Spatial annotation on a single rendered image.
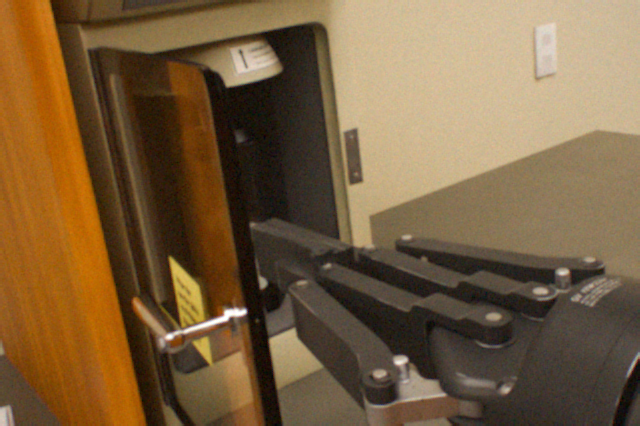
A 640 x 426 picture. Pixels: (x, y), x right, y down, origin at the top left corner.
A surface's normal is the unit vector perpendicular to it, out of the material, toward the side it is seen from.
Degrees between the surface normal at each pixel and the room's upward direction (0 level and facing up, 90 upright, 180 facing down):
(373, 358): 1
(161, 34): 90
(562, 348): 46
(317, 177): 90
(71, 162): 90
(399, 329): 91
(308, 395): 0
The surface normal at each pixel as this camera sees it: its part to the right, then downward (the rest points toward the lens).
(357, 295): -0.80, 0.29
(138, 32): 0.59, 0.18
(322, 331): -0.91, 0.25
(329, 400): -0.12, -0.94
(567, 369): -0.71, -0.35
